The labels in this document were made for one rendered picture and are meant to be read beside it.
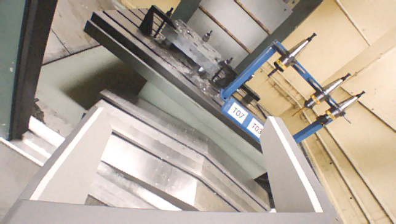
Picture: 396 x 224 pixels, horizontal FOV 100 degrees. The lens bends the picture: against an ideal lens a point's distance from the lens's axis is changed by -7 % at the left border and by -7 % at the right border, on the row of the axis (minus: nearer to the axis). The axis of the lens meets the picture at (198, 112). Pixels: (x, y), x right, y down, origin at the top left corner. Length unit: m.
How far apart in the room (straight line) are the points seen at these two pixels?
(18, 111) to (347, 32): 1.97
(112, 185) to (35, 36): 0.31
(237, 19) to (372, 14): 1.12
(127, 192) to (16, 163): 0.24
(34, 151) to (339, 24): 1.94
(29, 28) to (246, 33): 1.17
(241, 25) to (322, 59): 0.89
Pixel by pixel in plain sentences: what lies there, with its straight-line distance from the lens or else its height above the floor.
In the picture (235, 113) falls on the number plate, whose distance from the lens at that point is 0.75.
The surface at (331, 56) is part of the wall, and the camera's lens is 1.94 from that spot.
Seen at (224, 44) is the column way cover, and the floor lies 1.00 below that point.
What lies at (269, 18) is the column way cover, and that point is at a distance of 1.31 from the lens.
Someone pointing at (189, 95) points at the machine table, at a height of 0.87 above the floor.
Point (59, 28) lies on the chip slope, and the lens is 1.05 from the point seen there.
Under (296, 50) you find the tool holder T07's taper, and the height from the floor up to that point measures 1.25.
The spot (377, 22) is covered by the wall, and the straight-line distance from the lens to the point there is 2.04.
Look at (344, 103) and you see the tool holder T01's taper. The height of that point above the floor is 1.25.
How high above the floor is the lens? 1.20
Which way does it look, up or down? 29 degrees down
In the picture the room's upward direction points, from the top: 45 degrees clockwise
